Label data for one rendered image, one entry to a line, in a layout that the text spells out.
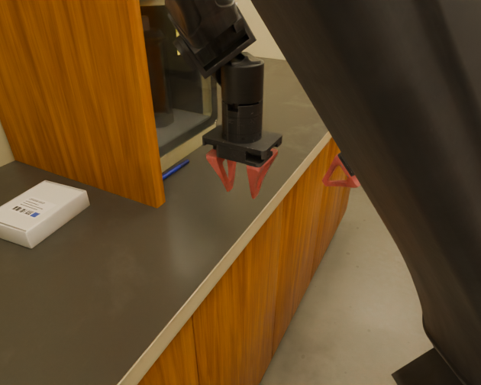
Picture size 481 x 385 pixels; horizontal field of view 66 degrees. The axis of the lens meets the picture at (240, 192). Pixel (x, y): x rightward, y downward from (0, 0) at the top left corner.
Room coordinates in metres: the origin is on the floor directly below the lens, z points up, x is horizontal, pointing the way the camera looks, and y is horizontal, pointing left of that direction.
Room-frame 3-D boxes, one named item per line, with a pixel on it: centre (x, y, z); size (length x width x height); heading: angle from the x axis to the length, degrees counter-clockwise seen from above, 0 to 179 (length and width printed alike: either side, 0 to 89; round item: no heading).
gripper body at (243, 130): (0.49, 0.00, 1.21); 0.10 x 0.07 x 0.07; 62
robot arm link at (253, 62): (0.50, 0.00, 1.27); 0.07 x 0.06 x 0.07; 16
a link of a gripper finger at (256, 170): (0.49, -0.01, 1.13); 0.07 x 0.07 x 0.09; 62
